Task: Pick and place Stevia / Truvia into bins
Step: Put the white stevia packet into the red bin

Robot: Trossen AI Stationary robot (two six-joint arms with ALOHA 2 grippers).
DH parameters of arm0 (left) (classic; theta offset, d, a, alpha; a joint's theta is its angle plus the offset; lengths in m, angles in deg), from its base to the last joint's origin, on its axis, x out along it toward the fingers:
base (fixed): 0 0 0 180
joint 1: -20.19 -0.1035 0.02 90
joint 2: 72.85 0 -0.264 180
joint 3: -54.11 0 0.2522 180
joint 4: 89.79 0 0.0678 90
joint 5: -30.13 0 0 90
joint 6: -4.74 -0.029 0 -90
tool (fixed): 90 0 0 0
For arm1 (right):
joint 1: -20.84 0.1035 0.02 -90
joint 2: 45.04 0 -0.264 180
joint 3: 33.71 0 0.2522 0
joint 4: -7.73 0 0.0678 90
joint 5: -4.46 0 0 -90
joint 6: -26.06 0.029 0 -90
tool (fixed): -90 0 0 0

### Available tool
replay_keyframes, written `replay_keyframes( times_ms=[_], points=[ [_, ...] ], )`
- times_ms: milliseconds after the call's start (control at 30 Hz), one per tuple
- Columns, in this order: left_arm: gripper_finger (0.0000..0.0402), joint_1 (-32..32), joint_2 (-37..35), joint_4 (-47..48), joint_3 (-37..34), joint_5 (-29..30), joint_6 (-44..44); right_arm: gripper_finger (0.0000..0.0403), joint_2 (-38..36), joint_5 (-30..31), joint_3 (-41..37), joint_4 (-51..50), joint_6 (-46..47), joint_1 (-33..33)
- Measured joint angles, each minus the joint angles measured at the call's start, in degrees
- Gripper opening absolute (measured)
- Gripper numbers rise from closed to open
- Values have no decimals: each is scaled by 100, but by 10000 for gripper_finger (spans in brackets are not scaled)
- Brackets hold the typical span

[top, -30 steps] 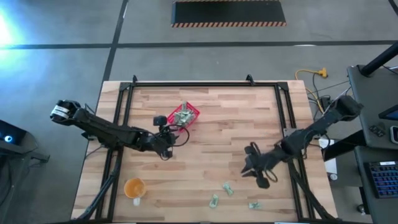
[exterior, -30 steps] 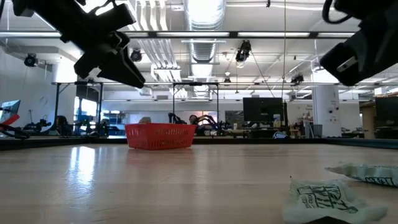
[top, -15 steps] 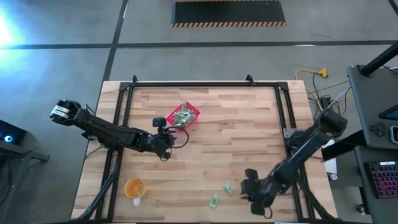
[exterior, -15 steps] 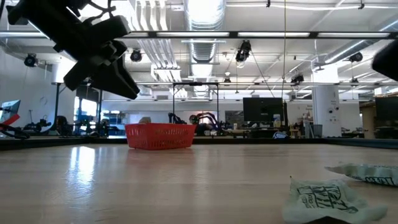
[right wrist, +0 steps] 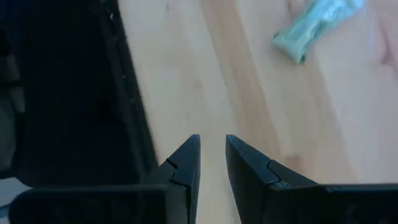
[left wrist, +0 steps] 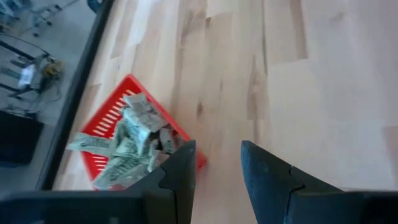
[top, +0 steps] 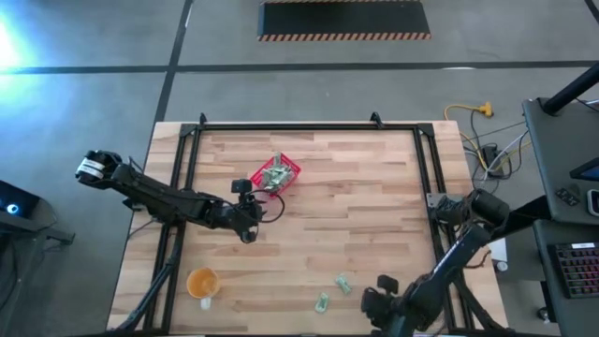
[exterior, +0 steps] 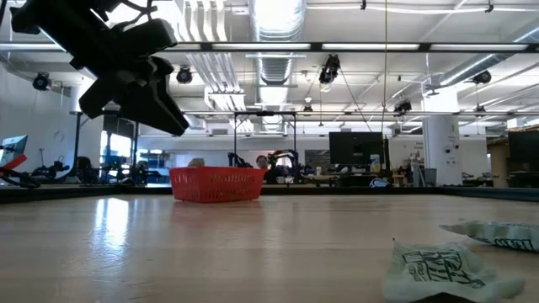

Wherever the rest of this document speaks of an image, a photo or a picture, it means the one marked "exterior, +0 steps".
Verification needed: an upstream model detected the silver ventilation duct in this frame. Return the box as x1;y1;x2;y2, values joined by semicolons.
248;0;308;131

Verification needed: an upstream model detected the red plastic slotted basket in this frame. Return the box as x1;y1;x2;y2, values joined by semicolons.
168;166;267;205

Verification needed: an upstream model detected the person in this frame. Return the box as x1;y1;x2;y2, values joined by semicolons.
254;154;291;185

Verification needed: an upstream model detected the grey-blue monitor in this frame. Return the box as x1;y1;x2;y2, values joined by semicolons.
0;134;29;166

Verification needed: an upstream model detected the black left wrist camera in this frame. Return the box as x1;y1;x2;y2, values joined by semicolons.
109;19;179;58

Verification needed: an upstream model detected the thin hanging cable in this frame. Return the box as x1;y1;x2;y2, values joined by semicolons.
381;0;389;136

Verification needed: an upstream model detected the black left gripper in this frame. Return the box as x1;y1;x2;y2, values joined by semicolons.
68;50;191;137

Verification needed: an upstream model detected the black gantry frame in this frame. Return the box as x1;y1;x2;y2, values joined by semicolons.
233;110;298;169

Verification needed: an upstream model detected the black upright pole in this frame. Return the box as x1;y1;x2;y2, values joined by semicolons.
72;110;84;178

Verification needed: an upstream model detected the black monitor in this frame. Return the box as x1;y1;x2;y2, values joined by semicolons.
328;131;385;166

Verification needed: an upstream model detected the black cable heap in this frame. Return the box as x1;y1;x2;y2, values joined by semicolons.
0;167;42;189

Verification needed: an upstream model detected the black overhead beam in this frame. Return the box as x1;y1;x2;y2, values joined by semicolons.
0;40;539;54

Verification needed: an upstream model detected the white column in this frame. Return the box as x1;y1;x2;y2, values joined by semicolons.
422;86;461;186

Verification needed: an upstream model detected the large dark screen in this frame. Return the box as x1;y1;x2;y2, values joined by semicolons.
507;130;539;189

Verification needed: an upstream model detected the red strap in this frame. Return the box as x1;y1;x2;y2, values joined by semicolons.
0;153;29;172

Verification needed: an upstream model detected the wooden cabinet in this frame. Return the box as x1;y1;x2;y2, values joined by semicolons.
488;136;510;189

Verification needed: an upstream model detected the black aluminium table frame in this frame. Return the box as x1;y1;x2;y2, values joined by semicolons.
0;183;539;205

